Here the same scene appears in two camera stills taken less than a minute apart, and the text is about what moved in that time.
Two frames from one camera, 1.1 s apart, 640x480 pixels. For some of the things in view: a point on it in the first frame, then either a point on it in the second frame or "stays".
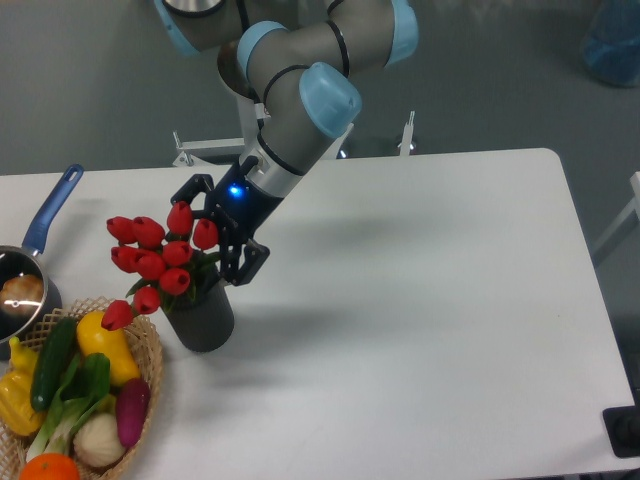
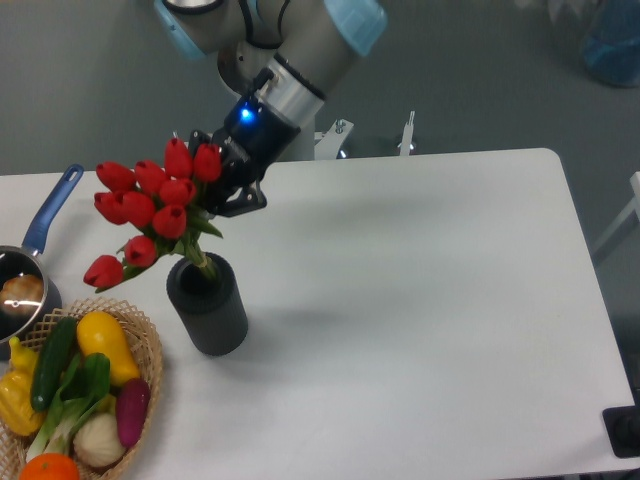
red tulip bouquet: (165, 263) to (145, 193)
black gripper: (249, 206) to (251, 138)
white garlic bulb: (98, 441) stays
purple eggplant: (132, 403) stays
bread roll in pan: (21, 295) stays
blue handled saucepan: (27, 296) stays
